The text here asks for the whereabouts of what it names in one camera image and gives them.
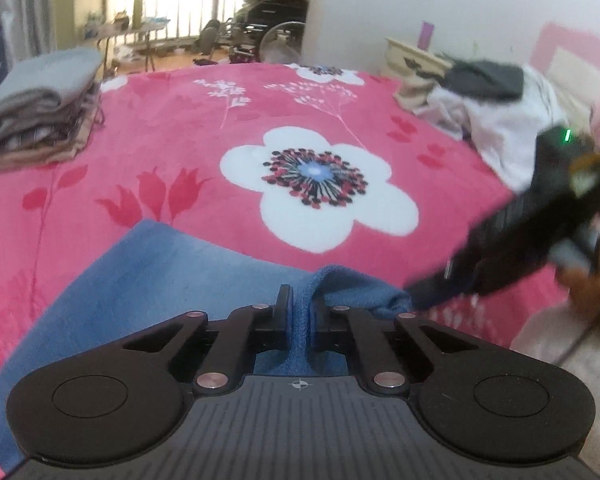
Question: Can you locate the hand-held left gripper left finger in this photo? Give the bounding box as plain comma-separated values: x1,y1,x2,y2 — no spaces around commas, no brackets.
122,284,295,395

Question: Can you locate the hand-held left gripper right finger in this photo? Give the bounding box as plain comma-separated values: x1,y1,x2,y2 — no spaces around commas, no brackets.
312,293,482,396

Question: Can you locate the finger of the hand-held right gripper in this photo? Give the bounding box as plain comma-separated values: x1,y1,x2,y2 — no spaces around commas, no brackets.
404,266,477,311

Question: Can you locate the pile of unfolded clothes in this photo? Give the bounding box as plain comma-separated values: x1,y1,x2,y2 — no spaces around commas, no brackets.
394,50,574,194

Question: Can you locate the stack of folded clothes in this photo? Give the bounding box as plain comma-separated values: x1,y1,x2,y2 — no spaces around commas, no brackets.
0,47,105,174

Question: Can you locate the pink bed headboard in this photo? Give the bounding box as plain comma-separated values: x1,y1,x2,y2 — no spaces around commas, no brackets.
529,22,600,127

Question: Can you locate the pink floral blanket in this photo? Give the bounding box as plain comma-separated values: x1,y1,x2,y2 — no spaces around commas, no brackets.
0,62,577,480

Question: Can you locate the small black chair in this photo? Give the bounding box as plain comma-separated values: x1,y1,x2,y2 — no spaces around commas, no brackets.
196,19,222,55

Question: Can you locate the black wheelchair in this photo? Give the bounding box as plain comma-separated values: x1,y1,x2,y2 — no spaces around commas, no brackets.
227,0,314,67

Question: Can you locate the cluttered table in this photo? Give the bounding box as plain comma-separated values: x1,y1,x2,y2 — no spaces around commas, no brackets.
82,12,174,74

